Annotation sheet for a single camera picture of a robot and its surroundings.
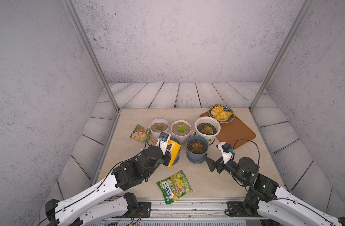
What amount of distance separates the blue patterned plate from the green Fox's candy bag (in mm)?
529

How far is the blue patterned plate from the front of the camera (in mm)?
1115

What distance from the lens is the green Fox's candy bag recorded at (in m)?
0.78
